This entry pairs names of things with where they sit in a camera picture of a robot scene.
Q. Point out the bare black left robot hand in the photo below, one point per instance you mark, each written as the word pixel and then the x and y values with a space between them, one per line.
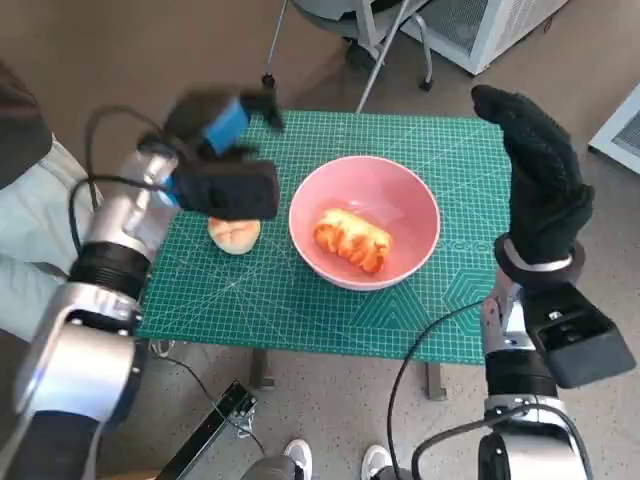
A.
pixel 225 125

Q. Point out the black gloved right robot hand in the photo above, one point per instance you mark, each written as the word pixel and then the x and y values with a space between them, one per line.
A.
pixel 545 200

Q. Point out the round pale toy bread bun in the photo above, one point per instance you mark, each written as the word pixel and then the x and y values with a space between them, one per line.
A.
pixel 232 240

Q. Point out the pink bowl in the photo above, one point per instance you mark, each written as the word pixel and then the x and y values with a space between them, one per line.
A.
pixel 310 210

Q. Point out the long orange toy bread loaf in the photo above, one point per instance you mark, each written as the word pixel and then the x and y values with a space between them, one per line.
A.
pixel 350 240

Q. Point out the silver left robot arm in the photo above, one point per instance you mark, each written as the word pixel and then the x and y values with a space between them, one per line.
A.
pixel 120 215

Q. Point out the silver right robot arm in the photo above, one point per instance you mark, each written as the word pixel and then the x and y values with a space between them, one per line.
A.
pixel 510 360

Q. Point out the small white mesh-panel cabinet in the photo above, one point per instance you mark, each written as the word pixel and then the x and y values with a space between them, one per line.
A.
pixel 622 132

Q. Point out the grey office chair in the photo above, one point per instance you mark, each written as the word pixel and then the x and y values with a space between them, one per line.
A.
pixel 325 20

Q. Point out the white slanted pole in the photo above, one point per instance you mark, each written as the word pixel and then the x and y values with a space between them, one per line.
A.
pixel 380 65

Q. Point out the green cutting mat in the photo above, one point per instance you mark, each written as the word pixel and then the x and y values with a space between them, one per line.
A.
pixel 250 300

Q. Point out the large white mesh-panel cabinet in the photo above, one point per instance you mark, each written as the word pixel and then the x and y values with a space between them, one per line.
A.
pixel 470 27

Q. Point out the grey metal table leg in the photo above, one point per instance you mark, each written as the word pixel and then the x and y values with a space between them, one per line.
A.
pixel 435 381
pixel 261 370

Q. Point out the black metal bar with caster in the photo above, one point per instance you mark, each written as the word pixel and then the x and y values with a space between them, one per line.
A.
pixel 215 430

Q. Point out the white shoe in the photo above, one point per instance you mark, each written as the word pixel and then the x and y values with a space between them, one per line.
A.
pixel 375 460
pixel 299 457

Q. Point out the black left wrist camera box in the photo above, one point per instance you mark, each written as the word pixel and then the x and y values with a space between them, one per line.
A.
pixel 235 190

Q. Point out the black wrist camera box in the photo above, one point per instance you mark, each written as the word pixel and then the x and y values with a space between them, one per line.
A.
pixel 585 350
pixel 235 190

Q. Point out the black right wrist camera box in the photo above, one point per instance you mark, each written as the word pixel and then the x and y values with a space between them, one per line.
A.
pixel 585 350

